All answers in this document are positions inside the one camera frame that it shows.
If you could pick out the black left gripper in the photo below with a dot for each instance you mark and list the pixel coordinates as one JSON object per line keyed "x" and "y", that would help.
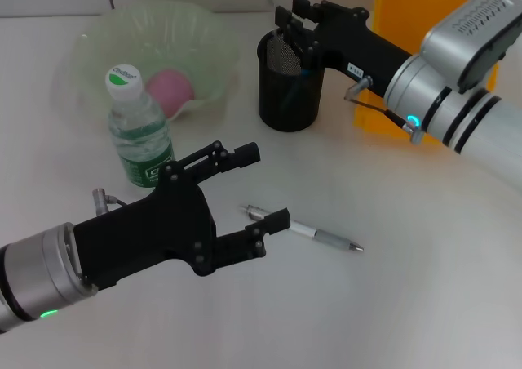
{"x": 147, "y": 234}

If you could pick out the yellow plastic bin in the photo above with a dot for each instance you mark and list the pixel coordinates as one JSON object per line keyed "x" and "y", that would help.
{"x": 391, "y": 18}

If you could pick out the clear green-label water bottle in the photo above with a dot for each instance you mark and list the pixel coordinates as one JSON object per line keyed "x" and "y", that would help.
{"x": 140, "y": 140}

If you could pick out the silver grey ballpoint pen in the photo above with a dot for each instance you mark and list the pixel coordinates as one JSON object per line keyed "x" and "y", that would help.
{"x": 330, "y": 238}

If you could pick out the pale green glass fruit plate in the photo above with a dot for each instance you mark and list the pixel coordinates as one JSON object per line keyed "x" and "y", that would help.
{"x": 183, "y": 38}

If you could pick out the black mesh pen holder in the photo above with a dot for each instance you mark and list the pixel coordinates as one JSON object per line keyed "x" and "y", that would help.
{"x": 285, "y": 95}

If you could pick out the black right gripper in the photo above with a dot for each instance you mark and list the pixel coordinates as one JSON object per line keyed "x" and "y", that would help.
{"x": 359, "y": 46}

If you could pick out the pink peach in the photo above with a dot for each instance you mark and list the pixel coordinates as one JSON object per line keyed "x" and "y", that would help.
{"x": 173, "y": 91}

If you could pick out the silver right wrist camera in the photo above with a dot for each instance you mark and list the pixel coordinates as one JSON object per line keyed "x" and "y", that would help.
{"x": 473, "y": 34}

